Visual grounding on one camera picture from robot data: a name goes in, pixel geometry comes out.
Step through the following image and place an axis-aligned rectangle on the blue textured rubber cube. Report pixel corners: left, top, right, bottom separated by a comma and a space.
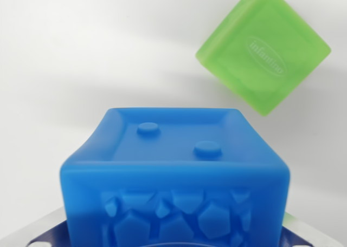
59, 107, 290, 247

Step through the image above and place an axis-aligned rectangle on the green rubber cube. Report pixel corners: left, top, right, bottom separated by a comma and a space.
195, 0, 332, 118

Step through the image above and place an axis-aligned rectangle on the black-padded metal gripper left finger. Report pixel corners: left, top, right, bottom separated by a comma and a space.
0, 206, 68, 247

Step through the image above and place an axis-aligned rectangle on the black-padded metal gripper right finger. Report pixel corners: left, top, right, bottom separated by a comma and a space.
281, 213, 347, 247

